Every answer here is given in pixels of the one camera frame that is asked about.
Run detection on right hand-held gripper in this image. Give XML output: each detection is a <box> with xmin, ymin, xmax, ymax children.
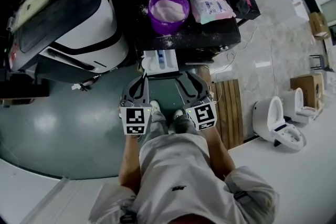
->
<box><xmin>173</xmin><ymin>72</ymin><xmax>218</xmax><ymax>132</ymax></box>

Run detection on white toilet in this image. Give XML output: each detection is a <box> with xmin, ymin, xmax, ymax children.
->
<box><xmin>253</xmin><ymin>96</ymin><xmax>308</xmax><ymax>152</ymax></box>
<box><xmin>282</xmin><ymin>87</ymin><xmax>324</xmax><ymax>124</ymax></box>

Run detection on wooden slatted mat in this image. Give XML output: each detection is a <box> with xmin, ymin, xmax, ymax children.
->
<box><xmin>209</xmin><ymin>78</ymin><xmax>245</xmax><ymax>149</ymax></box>

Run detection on person's grey trousers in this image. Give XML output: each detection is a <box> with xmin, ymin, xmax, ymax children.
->
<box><xmin>143</xmin><ymin>110</ymin><xmax>201</xmax><ymax>143</ymax></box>

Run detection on white powder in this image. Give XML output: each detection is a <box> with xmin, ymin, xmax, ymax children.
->
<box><xmin>152</xmin><ymin>0</ymin><xmax>186</xmax><ymax>22</ymax></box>

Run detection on dark and pink cloth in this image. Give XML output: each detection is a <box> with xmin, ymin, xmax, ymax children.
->
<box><xmin>236</xmin><ymin>0</ymin><xmax>255</xmax><ymax>13</ymax></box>

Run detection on person's light grey shirt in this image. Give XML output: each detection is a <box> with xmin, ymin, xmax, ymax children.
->
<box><xmin>89</xmin><ymin>133</ymin><xmax>279</xmax><ymax>224</ymax></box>

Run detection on white paper tag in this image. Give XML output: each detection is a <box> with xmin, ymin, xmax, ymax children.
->
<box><xmin>71</xmin><ymin>80</ymin><xmax>95</xmax><ymax>92</ymax></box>

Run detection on purple plastic bucket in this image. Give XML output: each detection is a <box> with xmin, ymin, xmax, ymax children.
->
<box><xmin>147</xmin><ymin>0</ymin><xmax>191</xmax><ymax>36</ymax></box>

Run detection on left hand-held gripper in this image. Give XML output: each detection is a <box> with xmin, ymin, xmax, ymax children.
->
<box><xmin>119</xmin><ymin>74</ymin><xmax>153</xmax><ymax>136</ymax></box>

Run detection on black stool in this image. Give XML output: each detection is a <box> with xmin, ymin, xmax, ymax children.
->
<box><xmin>309</xmin><ymin>54</ymin><xmax>334</xmax><ymax>72</ymax></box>

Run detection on person's left shoe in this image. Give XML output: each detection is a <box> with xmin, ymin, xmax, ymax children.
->
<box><xmin>149</xmin><ymin>100</ymin><xmax>161</xmax><ymax>114</ymax></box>

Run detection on brown cardboard box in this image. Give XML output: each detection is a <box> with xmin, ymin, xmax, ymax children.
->
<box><xmin>290</xmin><ymin>73</ymin><xmax>326</xmax><ymax>111</ymax></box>
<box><xmin>308</xmin><ymin>12</ymin><xmax>332</xmax><ymax>40</ymax></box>

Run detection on pink plastic packet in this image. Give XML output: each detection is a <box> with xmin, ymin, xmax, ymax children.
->
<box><xmin>188</xmin><ymin>0</ymin><xmax>235</xmax><ymax>25</ymax></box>

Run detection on person's right forearm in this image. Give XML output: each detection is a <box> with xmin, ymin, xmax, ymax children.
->
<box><xmin>203</xmin><ymin>127</ymin><xmax>236</xmax><ymax>178</ymax></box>

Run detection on person's left forearm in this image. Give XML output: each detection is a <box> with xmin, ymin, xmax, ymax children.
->
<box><xmin>118</xmin><ymin>135</ymin><xmax>143</xmax><ymax>190</ymax></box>

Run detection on white and black machine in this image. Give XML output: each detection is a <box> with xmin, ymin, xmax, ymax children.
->
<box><xmin>9</xmin><ymin>0</ymin><xmax>130</xmax><ymax>80</ymax></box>

